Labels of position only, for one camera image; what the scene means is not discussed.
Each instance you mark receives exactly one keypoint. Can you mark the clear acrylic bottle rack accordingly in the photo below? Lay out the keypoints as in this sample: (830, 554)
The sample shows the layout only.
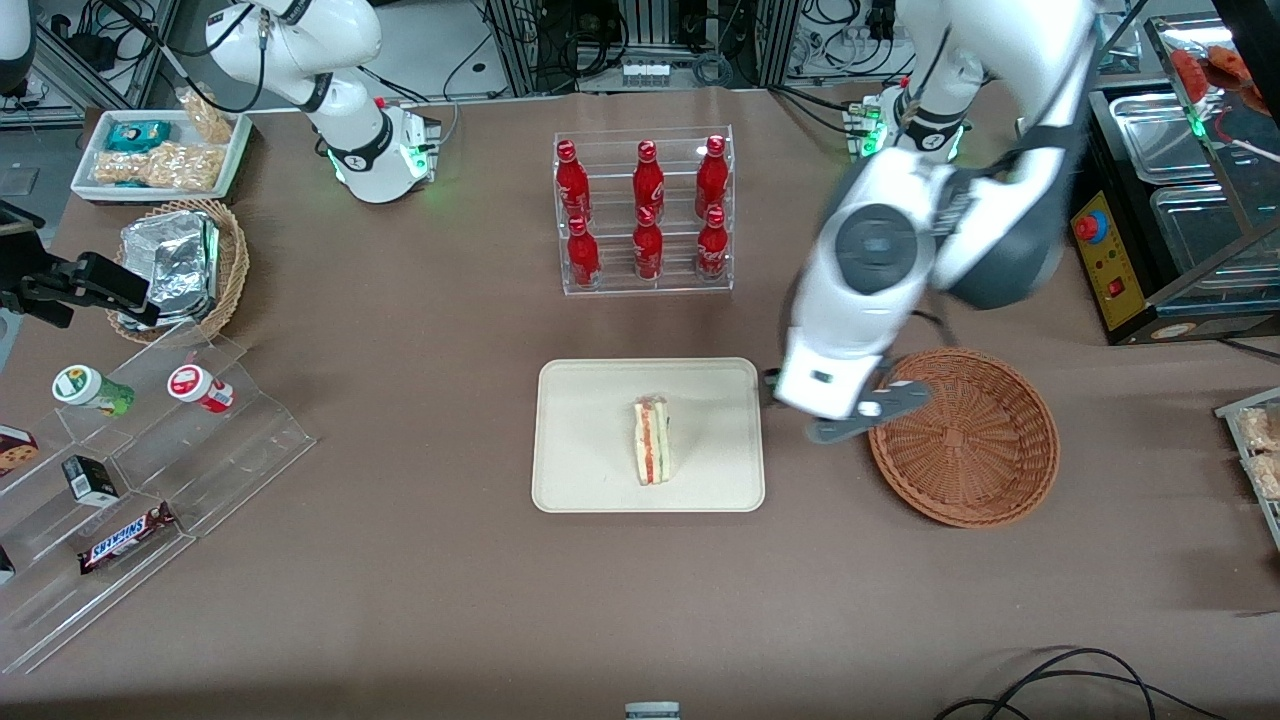
(680, 285)

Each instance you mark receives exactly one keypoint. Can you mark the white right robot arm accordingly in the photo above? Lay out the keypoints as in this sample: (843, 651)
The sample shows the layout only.
(340, 60)

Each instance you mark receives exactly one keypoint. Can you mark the triangle sandwich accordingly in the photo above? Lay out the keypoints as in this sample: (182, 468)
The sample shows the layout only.
(652, 445)

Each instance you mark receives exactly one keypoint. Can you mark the metal bread rack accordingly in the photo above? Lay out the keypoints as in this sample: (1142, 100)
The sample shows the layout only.
(1262, 500)

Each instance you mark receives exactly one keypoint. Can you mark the brown cookie box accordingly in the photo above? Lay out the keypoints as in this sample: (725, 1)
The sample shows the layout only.
(15, 452)

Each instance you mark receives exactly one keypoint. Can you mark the teal snack packet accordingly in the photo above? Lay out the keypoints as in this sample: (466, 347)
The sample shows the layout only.
(137, 135)

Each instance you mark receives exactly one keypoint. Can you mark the small black carton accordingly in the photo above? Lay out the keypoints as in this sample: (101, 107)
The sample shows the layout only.
(90, 480)

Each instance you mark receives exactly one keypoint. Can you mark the brown wicker basket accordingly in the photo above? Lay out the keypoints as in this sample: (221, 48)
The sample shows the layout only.
(970, 440)

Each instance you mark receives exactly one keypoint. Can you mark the red cola bottle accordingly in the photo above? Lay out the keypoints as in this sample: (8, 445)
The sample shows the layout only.
(648, 250)
(712, 250)
(572, 185)
(711, 180)
(648, 182)
(583, 255)

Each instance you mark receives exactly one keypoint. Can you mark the black food warmer cabinet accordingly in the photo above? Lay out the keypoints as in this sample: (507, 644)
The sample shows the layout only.
(1105, 150)

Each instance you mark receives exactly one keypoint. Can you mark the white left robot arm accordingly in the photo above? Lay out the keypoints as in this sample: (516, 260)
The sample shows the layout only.
(880, 240)

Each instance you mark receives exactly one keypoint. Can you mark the white rectangular snack tray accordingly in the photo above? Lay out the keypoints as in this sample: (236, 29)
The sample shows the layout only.
(90, 160)

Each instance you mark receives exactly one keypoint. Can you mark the green lidded cup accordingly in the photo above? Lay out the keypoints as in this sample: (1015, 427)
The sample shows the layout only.
(88, 388)

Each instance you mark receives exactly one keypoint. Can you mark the light wicker basket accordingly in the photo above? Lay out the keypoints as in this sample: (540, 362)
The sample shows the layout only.
(232, 265)

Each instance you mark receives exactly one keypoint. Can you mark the steel food pan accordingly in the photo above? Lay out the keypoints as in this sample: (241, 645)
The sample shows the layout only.
(1195, 235)
(1160, 135)

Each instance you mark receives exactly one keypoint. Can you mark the cream plastic tray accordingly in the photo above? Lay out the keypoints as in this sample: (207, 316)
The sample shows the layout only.
(580, 435)

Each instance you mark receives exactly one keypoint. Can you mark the grey device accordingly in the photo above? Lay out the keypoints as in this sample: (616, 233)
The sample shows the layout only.
(652, 711)

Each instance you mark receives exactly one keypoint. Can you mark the red lidded cup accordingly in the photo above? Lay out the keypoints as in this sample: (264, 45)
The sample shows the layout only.
(198, 386)

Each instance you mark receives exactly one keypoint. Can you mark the silver foil packages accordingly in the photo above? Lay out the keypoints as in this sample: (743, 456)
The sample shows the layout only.
(175, 265)

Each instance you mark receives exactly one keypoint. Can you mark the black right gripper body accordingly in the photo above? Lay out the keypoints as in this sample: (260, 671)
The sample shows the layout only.
(28, 276)

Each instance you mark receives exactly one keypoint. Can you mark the snickers bar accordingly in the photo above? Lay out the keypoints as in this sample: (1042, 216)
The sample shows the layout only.
(125, 538)

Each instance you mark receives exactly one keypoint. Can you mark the wrapped bread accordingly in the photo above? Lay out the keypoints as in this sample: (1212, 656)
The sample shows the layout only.
(1262, 430)
(1266, 475)

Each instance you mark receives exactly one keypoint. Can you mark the clear acrylic stepped stand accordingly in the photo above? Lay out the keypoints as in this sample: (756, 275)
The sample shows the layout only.
(230, 460)

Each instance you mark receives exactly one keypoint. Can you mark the small clear snack bag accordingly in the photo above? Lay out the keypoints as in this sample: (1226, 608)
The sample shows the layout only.
(208, 118)

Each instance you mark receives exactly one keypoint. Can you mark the large clear peanut bag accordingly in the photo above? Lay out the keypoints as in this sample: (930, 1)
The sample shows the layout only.
(165, 167)

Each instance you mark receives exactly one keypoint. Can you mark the yellow emergency stop box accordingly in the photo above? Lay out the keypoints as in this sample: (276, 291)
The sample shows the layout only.
(1110, 260)

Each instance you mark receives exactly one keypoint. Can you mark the red packaged food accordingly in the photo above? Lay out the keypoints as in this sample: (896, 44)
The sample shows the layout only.
(1210, 68)

